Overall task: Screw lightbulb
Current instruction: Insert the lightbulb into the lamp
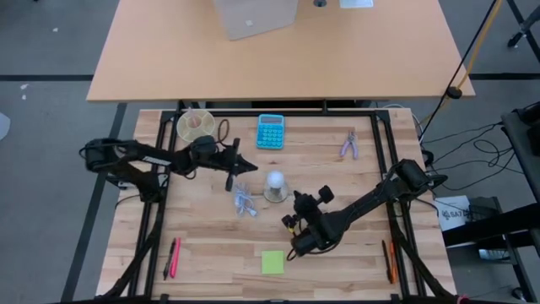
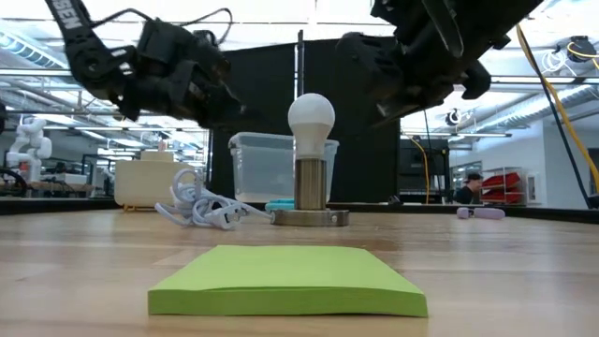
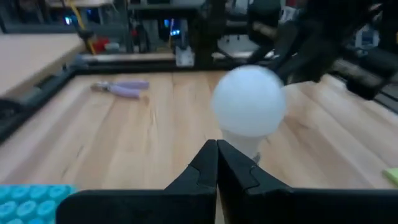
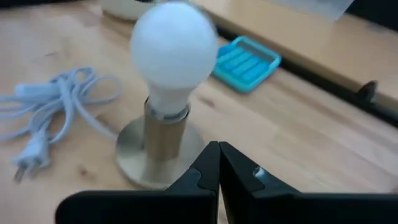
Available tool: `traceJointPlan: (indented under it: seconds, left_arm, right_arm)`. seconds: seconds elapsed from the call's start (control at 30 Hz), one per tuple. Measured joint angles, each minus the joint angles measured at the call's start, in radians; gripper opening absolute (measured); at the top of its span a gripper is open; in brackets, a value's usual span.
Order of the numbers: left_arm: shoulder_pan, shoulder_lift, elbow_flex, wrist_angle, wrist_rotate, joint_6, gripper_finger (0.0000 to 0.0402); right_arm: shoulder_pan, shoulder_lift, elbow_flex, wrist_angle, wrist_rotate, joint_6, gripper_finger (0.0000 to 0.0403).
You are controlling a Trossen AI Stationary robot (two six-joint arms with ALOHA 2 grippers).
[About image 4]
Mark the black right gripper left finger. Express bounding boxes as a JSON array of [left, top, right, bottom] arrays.
[[55, 141, 221, 224]]

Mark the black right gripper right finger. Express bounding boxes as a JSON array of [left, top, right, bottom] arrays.
[[219, 141, 398, 224]]

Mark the brass lamp base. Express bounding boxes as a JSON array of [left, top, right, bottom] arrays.
[[115, 96, 206, 190]]

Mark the white lightbulb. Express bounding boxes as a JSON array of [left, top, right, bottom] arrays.
[[129, 1, 219, 116]]

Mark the tan wooden desk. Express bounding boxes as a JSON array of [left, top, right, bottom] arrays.
[[191, 0, 398, 116]]

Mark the cream round desk organizer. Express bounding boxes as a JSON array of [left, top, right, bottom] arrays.
[[98, 0, 158, 21]]

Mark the black aluminium frame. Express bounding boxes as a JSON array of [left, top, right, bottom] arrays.
[[213, 24, 398, 129]]

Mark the white power cord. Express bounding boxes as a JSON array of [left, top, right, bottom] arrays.
[[0, 66, 123, 183]]

